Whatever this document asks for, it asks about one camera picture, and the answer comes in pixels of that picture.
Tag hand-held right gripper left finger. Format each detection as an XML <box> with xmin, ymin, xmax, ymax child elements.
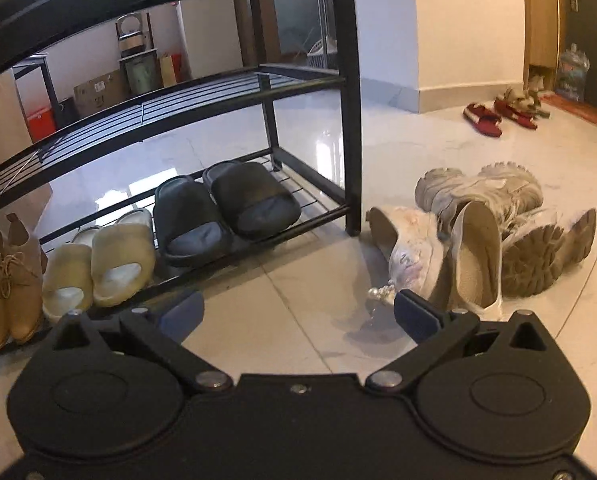
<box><xmin>52</xmin><ymin>288</ymin><xmax>232</xmax><ymax>395</ymax></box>

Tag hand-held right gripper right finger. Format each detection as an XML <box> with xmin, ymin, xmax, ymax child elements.
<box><xmin>367</xmin><ymin>288</ymin><xmax>547</xmax><ymax>393</ymax></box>

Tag black slide slipper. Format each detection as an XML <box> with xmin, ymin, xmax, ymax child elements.
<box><xmin>153</xmin><ymin>175</ymin><xmax>234</xmax><ymax>268</ymax></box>
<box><xmin>202</xmin><ymin>160</ymin><xmax>302</xmax><ymax>241</ymax></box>

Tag black metal shoe rack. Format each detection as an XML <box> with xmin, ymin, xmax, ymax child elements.
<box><xmin>0</xmin><ymin>0</ymin><xmax>364</xmax><ymax>361</ymax></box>

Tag white floral flat shoe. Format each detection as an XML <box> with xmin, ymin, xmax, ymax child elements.
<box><xmin>447</xmin><ymin>200</ymin><xmax>504</xmax><ymax>322</ymax></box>
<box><xmin>365</xmin><ymin>206</ymin><xmax>451</xmax><ymax>308</ymax></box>

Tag beige foam slide slipper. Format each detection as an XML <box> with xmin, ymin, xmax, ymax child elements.
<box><xmin>42</xmin><ymin>225</ymin><xmax>102</xmax><ymax>324</ymax></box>
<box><xmin>91</xmin><ymin>207</ymin><xmax>157</xmax><ymax>309</ymax></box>

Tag grey chunky sneaker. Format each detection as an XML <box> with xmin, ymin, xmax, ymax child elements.
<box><xmin>501</xmin><ymin>208</ymin><xmax>597</xmax><ymax>297</ymax></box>
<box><xmin>415</xmin><ymin>161</ymin><xmax>544</xmax><ymax>241</ymax></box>

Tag red loafer shoe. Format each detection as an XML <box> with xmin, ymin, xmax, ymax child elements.
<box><xmin>493</xmin><ymin>97</ymin><xmax>539</xmax><ymax>131</ymax></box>
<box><xmin>462</xmin><ymin>102</ymin><xmax>503</xmax><ymax>139</ymax></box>

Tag red storage box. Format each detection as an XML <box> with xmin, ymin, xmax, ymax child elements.
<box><xmin>26</xmin><ymin>107</ymin><xmax>59</xmax><ymax>144</ymax></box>

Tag cardboard box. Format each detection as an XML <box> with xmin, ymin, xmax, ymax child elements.
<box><xmin>73</xmin><ymin>70</ymin><xmax>130</xmax><ymax>119</ymax></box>

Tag beige green shoe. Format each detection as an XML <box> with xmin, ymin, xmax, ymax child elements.
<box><xmin>502</xmin><ymin>87</ymin><xmax>552</xmax><ymax>119</ymax></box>

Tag green small cabinet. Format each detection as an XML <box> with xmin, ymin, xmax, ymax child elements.
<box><xmin>118</xmin><ymin>49</ymin><xmax>160</xmax><ymax>97</ymax></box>

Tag yellow paper bag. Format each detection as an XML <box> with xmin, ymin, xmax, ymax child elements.
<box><xmin>158</xmin><ymin>52</ymin><xmax>185</xmax><ymax>89</ymax></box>

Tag brown paper bag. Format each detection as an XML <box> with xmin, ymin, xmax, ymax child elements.
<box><xmin>0</xmin><ymin>70</ymin><xmax>54</xmax><ymax>223</ymax></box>

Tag red doormat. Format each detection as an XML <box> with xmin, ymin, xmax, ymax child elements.
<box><xmin>541</xmin><ymin>94</ymin><xmax>597</xmax><ymax>137</ymax></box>

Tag black side table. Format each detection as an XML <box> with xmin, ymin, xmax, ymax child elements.
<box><xmin>11</xmin><ymin>54</ymin><xmax>62</xmax><ymax>117</ymax></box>

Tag white plastic basket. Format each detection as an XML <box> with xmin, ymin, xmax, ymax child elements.
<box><xmin>308</xmin><ymin>37</ymin><xmax>339</xmax><ymax>69</ymax></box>

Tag large water jug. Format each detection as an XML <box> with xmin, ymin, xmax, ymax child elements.
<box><xmin>555</xmin><ymin>44</ymin><xmax>590</xmax><ymax>104</ymax></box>

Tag silver rice cooker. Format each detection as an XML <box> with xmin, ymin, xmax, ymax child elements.
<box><xmin>115</xmin><ymin>12</ymin><xmax>152</xmax><ymax>59</ymax></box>

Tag wooden door frame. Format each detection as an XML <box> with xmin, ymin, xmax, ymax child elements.
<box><xmin>521</xmin><ymin>0</ymin><xmax>565</xmax><ymax>92</ymax></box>

